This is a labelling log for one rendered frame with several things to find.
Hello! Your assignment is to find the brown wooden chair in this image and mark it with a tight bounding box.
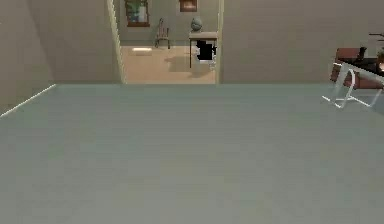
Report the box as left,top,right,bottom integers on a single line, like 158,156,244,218
154,17,171,50

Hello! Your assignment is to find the grey round vase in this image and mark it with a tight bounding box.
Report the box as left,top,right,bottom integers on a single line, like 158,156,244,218
190,16,203,33

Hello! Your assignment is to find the brown framed window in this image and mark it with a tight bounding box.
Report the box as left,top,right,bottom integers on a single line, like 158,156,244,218
124,0,151,28

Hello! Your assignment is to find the small black object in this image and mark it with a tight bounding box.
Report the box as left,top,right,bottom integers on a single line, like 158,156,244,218
356,46,368,61

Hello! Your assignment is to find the black dining table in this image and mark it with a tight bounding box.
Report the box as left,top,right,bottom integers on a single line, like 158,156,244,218
337,57,384,80

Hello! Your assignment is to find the brown framed wall picture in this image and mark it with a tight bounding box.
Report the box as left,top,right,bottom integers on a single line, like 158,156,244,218
179,0,198,13

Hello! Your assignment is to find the brown white frame chair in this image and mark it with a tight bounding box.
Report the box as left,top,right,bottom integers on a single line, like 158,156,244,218
321,47,384,110

